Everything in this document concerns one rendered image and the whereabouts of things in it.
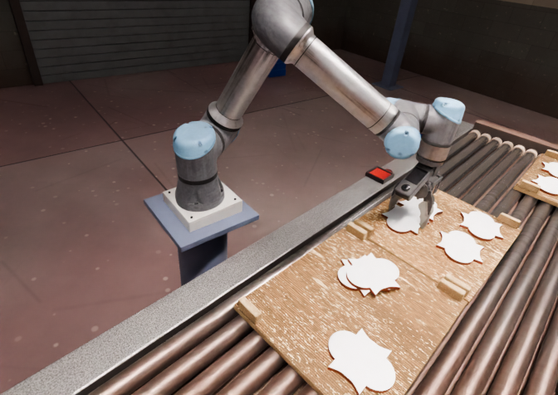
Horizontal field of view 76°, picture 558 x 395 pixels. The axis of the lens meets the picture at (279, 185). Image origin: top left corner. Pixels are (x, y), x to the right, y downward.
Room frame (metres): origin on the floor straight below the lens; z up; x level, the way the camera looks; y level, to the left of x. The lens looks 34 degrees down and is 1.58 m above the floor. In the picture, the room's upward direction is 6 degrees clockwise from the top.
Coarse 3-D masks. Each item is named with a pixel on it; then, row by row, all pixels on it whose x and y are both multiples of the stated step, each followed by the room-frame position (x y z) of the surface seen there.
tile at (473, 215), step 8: (464, 216) 0.88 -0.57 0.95; (472, 216) 0.89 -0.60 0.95; (480, 216) 0.89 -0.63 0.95; (488, 216) 0.90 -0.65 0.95; (464, 224) 0.84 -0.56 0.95; (472, 224) 0.85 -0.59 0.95; (480, 224) 0.85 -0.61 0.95; (488, 224) 0.85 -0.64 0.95; (496, 224) 0.86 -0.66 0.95; (472, 232) 0.81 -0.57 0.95; (480, 232) 0.81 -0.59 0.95; (488, 232) 0.81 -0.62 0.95; (496, 232) 0.82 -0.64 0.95; (488, 240) 0.79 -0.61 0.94
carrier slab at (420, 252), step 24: (456, 216) 0.89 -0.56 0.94; (384, 240) 0.75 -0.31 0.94; (408, 240) 0.76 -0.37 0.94; (432, 240) 0.77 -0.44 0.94; (480, 240) 0.79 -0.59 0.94; (504, 240) 0.80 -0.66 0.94; (408, 264) 0.67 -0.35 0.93; (432, 264) 0.67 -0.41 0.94; (456, 264) 0.68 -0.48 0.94; (480, 264) 0.69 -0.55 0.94
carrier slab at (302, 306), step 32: (320, 256) 0.66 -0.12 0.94; (352, 256) 0.67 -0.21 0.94; (384, 256) 0.68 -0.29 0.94; (288, 288) 0.55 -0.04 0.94; (320, 288) 0.56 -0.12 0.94; (416, 288) 0.59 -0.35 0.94; (288, 320) 0.46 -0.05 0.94; (320, 320) 0.47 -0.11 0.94; (352, 320) 0.48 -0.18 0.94; (384, 320) 0.49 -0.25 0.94; (416, 320) 0.49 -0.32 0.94; (448, 320) 0.50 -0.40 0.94; (288, 352) 0.39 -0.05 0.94; (320, 352) 0.40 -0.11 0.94; (416, 352) 0.42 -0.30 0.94; (320, 384) 0.34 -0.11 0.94
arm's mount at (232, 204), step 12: (168, 192) 0.91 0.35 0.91; (228, 192) 0.93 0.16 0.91; (168, 204) 0.88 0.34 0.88; (228, 204) 0.87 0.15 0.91; (240, 204) 0.89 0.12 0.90; (180, 216) 0.82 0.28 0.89; (192, 216) 0.80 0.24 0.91; (204, 216) 0.81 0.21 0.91; (216, 216) 0.83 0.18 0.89; (228, 216) 0.86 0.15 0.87; (192, 228) 0.78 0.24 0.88
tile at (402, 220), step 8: (400, 208) 0.88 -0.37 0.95; (408, 208) 0.88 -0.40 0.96; (416, 208) 0.88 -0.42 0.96; (384, 216) 0.85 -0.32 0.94; (392, 216) 0.84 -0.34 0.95; (400, 216) 0.85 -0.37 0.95; (408, 216) 0.85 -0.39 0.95; (416, 216) 0.85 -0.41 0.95; (392, 224) 0.81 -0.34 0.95; (400, 224) 0.81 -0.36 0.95; (408, 224) 0.81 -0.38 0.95; (416, 224) 0.81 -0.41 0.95; (400, 232) 0.78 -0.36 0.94; (408, 232) 0.79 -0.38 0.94; (416, 232) 0.78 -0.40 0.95
